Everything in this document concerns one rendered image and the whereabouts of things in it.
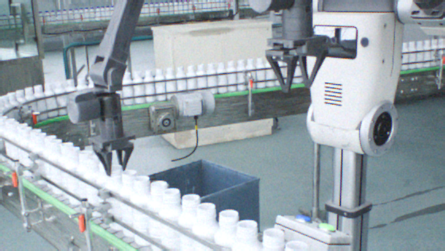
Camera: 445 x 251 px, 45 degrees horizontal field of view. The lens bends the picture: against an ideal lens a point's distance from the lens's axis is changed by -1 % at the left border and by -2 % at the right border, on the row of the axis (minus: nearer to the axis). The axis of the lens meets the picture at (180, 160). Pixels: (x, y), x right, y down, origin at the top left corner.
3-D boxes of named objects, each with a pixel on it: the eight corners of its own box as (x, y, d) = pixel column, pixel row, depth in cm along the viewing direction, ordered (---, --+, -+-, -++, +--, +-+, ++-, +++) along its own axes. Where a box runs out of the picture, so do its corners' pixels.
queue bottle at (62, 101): (70, 112, 279) (66, 80, 274) (67, 114, 273) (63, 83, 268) (59, 112, 279) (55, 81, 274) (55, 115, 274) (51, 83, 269)
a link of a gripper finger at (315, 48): (329, 87, 104) (330, 37, 101) (304, 93, 100) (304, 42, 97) (302, 83, 109) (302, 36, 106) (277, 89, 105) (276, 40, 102)
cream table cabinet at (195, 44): (248, 121, 636) (245, 19, 599) (274, 134, 580) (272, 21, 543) (158, 135, 603) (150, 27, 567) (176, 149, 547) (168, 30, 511)
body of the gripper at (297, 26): (328, 44, 101) (329, 4, 99) (292, 51, 96) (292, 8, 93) (302, 43, 106) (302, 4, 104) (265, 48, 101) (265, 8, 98)
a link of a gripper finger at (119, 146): (98, 173, 138) (94, 138, 135) (122, 167, 142) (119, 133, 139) (112, 180, 133) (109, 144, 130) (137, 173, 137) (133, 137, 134)
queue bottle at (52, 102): (48, 117, 269) (44, 85, 263) (44, 116, 273) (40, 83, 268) (60, 116, 272) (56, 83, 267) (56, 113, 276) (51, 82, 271)
